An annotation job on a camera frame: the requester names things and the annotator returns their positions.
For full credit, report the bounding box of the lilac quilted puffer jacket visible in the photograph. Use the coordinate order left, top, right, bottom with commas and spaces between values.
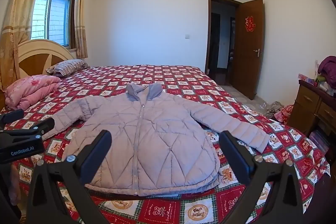
41, 82, 271, 197

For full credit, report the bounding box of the cream and wood headboard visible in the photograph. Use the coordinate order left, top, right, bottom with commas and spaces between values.
0, 39, 76, 109

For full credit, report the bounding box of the purple garment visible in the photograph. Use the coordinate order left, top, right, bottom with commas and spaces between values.
317, 55, 336, 83

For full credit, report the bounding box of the wide beige patterned curtain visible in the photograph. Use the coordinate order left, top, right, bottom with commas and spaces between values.
0, 0, 51, 91

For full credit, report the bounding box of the narrow beige patterned curtain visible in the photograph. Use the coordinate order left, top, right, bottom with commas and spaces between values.
74, 0, 89, 59

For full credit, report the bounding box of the brown wooden door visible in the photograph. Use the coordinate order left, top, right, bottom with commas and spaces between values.
231, 0, 266, 101

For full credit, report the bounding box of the brown wooden dresser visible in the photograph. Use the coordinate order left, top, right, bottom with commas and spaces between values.
286, 80, 336, 161

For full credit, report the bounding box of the folded pink floral quilt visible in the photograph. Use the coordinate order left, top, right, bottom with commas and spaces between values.
5, 75, 62, 111

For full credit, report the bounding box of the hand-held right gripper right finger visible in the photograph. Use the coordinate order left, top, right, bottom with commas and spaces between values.
218, 131, 312, 224

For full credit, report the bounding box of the red checked printed bedspread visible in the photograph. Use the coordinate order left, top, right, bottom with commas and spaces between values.
0, 64, 331, 224

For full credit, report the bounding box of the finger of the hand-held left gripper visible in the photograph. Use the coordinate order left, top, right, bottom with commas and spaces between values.
0, 109, 25, 130
25, 117, 56, 139

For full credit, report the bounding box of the dark wooden door frame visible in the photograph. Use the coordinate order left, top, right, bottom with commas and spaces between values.
204, 0, 241, 75

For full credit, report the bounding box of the striped pillow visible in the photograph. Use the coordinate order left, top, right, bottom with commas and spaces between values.
46, 59, 90, 77

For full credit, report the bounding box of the grey clothes pile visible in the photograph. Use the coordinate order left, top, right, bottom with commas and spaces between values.
265, 101, 285, 115

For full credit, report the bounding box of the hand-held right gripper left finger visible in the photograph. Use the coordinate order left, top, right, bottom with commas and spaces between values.
26, 130, 116, 224

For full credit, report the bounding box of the window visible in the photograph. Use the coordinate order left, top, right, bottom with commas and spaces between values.
30, 0, 79, 47

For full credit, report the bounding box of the red paper door decoration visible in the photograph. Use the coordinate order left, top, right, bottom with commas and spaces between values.
244, 14, 256, 33

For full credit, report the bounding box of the pink flat box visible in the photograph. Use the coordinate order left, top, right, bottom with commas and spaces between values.
298, 73, 320, 87

